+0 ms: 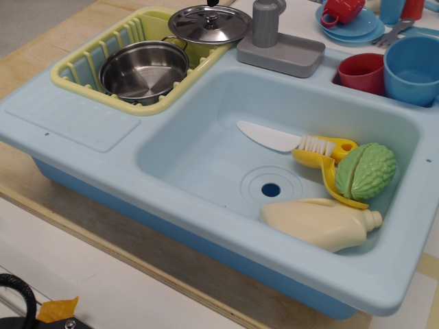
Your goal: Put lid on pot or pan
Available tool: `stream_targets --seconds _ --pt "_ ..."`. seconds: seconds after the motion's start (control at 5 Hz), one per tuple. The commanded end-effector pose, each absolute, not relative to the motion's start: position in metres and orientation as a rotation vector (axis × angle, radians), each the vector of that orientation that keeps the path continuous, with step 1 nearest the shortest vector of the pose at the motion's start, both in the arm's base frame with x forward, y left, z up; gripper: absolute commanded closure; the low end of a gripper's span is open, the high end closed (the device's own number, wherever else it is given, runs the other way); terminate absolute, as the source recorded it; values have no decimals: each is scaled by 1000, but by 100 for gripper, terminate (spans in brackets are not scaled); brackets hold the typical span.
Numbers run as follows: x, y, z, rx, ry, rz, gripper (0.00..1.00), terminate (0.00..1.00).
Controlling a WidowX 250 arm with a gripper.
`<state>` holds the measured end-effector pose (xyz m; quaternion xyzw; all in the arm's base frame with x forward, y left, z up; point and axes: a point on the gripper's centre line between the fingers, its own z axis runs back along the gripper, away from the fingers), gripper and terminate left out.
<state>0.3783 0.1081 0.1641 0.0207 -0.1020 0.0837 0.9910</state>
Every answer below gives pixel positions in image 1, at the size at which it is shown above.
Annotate blue plastic cup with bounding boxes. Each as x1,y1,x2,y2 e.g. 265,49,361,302
383,35,438,107

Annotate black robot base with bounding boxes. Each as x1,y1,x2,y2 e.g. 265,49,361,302
1,317,91,329

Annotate green toy cabbage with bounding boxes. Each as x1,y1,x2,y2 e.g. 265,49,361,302
335,143,397,202

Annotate red plastic cup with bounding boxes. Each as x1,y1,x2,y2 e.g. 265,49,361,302
337,53,385,95

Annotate stainless steel pot lid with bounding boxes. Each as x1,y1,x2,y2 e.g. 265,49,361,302
168,5,252,45

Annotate white toy knife yellow handle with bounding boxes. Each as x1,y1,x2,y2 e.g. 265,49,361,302
236,121,358,164

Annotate blue cup at back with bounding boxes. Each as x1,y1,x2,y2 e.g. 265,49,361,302
379,0,405,25

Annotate grey toy fork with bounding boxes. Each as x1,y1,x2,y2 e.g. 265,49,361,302
372,19,415,47

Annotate black cable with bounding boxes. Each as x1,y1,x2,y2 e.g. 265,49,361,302
0,273,38,329

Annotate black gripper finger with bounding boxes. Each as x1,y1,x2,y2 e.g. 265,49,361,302
206,0,219,6

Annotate blue plate stack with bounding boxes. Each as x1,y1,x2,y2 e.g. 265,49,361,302
315,5,385,45

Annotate light blue toy sink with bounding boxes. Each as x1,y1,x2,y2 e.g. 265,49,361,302
1,49,438,319

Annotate blue tray at right edge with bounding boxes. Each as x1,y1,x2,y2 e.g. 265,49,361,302
401,26,439,37

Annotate grey toy faucet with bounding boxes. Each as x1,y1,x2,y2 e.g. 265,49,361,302
237,1,326,78

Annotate red cup at back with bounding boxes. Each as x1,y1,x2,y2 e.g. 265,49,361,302
400,0,425,21

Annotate yellow tape piece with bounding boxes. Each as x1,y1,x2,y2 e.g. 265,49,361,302
36,296,79,324

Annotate cream toy detergent bottle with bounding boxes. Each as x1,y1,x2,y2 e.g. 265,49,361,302
259,198,383,252

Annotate red mug on plates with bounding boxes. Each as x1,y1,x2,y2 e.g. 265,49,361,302
320,0,365,28

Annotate yellow dish brush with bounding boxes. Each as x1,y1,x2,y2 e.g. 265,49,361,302
292,135,369,210

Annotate yellow dish rack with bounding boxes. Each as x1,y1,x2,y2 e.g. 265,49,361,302
50,6,232,116

